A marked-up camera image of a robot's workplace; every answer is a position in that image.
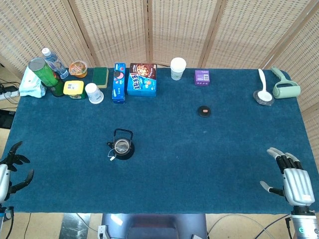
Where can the black power adapter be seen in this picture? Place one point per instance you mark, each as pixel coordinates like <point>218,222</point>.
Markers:
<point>8,89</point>

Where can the white power strip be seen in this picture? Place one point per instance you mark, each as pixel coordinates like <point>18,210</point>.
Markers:
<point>8,95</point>

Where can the large blue cookie box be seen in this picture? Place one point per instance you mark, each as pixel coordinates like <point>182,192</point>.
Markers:
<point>142,82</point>

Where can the black cast iron teapot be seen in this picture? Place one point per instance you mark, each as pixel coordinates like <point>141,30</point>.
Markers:
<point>127,155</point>

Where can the upside-down white paper cup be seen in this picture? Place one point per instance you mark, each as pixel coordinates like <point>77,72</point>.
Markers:
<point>94,94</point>

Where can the narrow blue Oreo box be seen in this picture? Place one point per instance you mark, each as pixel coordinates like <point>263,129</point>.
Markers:
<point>118,84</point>

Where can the small purple box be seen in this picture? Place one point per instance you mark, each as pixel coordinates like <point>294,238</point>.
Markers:
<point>202,77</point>

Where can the woven rattan folding screen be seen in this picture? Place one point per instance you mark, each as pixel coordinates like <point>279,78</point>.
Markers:
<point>112,30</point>

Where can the green tub with yellow lid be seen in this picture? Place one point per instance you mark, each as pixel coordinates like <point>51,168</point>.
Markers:
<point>73,88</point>

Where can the orange sealed food cup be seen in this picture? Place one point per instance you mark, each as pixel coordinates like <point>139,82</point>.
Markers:
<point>78,68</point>

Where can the black box on floor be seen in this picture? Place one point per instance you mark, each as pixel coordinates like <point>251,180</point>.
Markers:
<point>6,119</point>

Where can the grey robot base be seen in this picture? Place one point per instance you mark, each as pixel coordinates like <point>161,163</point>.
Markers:
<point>154,226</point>

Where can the green and yellow sponge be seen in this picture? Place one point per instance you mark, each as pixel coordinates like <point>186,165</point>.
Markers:
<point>100,76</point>

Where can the blue carpet table cover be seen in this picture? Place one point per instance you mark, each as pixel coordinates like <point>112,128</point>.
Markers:
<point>174,174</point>

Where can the steel wool scrubber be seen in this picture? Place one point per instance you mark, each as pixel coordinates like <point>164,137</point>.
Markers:
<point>259,101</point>

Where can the clear plastic water bottle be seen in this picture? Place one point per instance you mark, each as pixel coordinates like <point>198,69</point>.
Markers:
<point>56,63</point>

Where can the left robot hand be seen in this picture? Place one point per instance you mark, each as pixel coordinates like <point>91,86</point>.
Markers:
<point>3,179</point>

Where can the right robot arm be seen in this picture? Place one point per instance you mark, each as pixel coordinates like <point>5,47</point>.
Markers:
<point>305,224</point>

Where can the white wet wipes pack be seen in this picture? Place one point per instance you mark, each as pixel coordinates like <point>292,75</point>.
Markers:
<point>30,85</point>

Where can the green cylindrical can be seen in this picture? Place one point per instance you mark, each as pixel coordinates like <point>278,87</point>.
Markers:
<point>43,72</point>

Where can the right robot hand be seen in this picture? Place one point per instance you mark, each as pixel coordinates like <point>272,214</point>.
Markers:
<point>297,185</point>

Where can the black round disc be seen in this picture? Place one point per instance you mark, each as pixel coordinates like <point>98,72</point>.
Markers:
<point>204,112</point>

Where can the white plastic spoon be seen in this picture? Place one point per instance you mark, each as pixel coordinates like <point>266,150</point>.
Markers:
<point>264,94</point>

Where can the pale green lint roller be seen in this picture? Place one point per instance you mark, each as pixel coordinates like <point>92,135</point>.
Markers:
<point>285,89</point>

